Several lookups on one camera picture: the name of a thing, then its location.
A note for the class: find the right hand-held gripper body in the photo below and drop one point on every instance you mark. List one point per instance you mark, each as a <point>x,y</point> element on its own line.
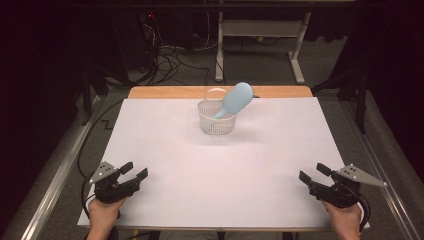
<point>343,193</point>

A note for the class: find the wooden table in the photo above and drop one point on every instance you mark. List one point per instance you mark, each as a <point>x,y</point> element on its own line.
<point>166,92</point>

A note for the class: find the dark equipment with red light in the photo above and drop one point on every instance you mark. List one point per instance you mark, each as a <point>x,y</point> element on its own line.
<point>133,40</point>

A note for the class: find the metal floor rail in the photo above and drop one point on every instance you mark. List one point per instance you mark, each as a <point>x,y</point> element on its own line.
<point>56,180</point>
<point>383,166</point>

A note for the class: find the light blue hairbrush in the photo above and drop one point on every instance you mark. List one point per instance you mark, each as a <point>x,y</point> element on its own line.
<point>237,96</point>

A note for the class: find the white metal desk frame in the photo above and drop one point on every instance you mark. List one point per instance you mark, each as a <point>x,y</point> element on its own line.
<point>260,28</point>

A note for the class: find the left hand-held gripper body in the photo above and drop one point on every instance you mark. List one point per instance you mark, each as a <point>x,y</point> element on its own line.
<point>111,191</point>

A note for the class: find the white sheet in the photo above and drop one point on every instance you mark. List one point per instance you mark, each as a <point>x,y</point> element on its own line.
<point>250,173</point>

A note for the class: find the person's right hand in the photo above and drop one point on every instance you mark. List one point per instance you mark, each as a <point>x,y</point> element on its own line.
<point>346,223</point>

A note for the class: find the small yellow object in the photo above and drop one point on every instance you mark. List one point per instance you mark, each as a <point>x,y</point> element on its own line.
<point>260,39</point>

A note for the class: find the white plastic mesh basket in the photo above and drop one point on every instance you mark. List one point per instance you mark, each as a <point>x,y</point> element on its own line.
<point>216,126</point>

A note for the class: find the black metal stand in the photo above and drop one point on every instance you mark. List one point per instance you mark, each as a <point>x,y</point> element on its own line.
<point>87,96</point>
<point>361,100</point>

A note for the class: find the person's left hand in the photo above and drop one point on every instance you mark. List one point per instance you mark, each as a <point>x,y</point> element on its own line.
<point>103,220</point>

